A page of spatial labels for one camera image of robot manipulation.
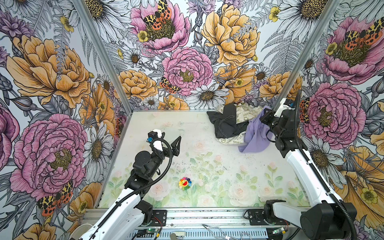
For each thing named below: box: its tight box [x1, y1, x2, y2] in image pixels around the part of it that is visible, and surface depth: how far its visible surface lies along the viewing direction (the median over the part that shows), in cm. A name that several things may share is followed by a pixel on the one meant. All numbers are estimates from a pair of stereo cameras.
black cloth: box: [206, 103, 249, 139], surface depth 99 cm
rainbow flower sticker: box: [178, 177, 192, 190], surface depth 86 cm
